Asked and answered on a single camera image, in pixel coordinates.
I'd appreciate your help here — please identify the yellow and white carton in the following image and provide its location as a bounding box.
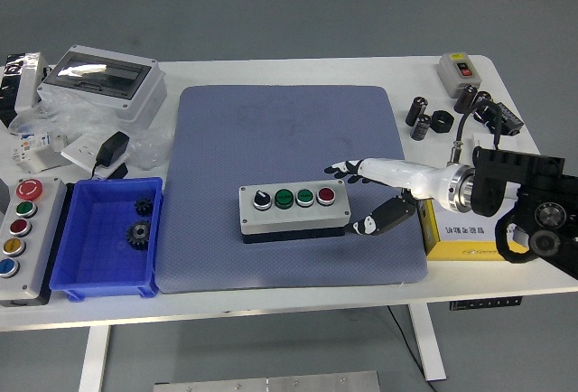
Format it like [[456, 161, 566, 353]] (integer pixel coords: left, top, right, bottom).
[[415, 183, 541, 263]]

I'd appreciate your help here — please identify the white wall socket plate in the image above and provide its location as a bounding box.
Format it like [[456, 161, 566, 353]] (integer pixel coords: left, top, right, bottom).
[[60, 133, 118, 180]]

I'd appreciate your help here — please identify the white table leg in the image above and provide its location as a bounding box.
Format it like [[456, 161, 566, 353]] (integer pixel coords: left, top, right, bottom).
[[77, 326, 112, 392], [408, 304, 448, 382]]

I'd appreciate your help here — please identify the white circuit breaker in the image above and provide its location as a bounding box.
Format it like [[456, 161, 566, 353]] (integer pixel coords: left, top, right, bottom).
[[11, 132, 69, 174]]

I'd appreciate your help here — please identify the black power adapter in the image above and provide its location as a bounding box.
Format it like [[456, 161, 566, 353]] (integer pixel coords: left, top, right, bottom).
[[89, 131, 131, 181]]

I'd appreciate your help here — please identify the black module with green terminal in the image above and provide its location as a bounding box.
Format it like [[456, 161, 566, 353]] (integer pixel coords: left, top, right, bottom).
[[480, 101, 525, 136]]

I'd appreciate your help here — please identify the blue-grey table mat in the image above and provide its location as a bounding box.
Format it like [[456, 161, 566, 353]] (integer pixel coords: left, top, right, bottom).
[[155, 84, 429, 294]]

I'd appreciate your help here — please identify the grey enclosure with clear lid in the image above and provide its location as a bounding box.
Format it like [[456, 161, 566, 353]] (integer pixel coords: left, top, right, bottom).
[[35, 44, 167, 130]]

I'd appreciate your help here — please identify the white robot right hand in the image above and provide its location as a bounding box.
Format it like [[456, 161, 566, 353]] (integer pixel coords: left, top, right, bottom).
[[323, 158, 455, 236]]

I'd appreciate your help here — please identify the blue plastic bin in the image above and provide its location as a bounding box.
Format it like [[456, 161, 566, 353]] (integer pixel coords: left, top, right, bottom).
[[48, 177, 164, 302]]

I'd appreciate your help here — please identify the thin black floor cable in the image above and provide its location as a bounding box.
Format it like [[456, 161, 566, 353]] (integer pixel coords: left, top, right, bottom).
[[386, 305, 439, 392]]

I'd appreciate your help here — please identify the grey metal plate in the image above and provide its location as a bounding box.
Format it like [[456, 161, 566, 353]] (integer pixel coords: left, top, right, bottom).
[[153, 369, 380, 392]]

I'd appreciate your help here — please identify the black cylindrical capacitor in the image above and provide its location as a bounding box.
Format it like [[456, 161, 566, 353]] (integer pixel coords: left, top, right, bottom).
[[410, 114, 433, 142], [405, 97, 429, 127], [452, 84, 479, 116], [471, 90, 493, 117]]

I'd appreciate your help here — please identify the large black gear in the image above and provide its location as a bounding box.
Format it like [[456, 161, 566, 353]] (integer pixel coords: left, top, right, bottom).
[[125, 219, 154, 252]]

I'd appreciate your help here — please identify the grey four-button control box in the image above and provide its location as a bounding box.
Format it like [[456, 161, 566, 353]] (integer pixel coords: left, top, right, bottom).
[[238, 180, 352, 245]]

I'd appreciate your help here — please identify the clear plastic bag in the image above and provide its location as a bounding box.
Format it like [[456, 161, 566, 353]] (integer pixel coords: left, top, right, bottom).
[[7, 93, 175, 172]]

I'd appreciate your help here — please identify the black table control panel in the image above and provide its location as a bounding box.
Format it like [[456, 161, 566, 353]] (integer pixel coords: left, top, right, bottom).
[[449, 295, 524, 310]]

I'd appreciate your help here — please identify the black hex nut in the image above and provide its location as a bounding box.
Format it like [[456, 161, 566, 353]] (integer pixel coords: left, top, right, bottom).
[[429, 110, 454, 135]]

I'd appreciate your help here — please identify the grey two-button switch box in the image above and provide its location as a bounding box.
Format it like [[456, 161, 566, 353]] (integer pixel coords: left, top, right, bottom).
[[436, 51, 480, 98]]

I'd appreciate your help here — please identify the white cardboard box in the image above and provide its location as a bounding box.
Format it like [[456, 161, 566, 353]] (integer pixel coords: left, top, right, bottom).
[[14, 51, 51, 114]]

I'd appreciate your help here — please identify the grey five-button control box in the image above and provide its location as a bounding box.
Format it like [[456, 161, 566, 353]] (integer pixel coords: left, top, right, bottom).
[[0, 177, 69, 308]]

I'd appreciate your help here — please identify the shiny black foil packet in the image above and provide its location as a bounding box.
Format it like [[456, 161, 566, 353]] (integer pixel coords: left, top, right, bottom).
[[0, 51, 35, 129]]

